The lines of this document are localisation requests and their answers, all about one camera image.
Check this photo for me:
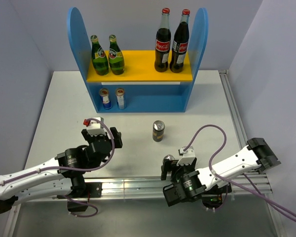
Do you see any dark gold beverage can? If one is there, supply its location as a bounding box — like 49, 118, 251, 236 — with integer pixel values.
163, 155, 175, 163

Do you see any silver blue can red logo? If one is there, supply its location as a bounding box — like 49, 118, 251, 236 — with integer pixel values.
99, 88, 111, 110

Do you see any green glass bottle front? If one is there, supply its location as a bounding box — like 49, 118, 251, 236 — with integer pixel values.
109, 35, 125, 75

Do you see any green glass bottle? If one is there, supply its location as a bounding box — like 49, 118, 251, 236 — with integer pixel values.
109, 35, 125, 75
90, 35, 109, 76

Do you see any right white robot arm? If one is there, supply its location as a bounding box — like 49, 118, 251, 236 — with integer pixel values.
161, 138, 280, 206

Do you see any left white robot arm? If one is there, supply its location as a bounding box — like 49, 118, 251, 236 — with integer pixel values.
0, 127, 123, 214

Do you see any rear dark beverage can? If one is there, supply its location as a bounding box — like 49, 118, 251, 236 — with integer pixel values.
152, 120, 165, 142

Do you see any blue and yellow wooden shelf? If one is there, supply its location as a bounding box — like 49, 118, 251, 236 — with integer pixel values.
67, 7, 208, 113

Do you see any left cola glass bottle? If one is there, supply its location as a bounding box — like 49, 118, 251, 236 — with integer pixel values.
154, 7, 171, 72

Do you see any cola glass bottle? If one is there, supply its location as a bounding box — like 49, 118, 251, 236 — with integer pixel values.
170, 9, 190, 73
154, 7, 171, 72

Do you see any right cola glass bottle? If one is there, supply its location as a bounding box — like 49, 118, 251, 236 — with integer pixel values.
170, 9, 190, 73

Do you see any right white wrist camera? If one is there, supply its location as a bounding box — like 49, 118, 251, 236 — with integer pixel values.
177, 146, 196, 166

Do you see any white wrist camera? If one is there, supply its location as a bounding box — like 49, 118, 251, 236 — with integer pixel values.
177, 146, 196, 166
83, 117, 105, 136

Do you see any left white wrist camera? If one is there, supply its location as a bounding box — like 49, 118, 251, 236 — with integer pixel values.
83, 117, 105, 136

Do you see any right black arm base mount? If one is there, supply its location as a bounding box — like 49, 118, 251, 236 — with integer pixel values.
202, 183, 232, 213

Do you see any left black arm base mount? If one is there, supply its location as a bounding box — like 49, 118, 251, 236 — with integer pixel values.
56, 182, 102, 214

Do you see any front aluminium rail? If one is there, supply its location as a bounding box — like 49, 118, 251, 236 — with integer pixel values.
3, 178, 277, 237

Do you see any aluminium rail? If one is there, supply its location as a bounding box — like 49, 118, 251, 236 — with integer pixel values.
218, 70, 248, 148
3, 178, 277, 237

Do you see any right side aluminium rail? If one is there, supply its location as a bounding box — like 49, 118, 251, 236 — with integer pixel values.
218, 70, 248, 148

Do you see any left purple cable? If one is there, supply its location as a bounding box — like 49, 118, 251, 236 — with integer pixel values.
0, 118, 115, 218

